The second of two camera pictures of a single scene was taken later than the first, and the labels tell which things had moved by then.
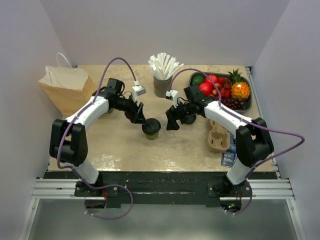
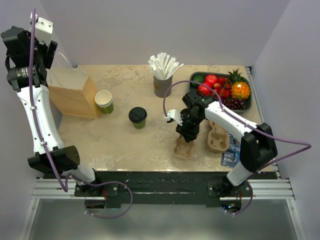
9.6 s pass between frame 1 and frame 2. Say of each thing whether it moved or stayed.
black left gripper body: moved
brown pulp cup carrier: stayed
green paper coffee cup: moved
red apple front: stayed
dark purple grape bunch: stayed
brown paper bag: stayed
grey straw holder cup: stayed
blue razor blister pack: stayed
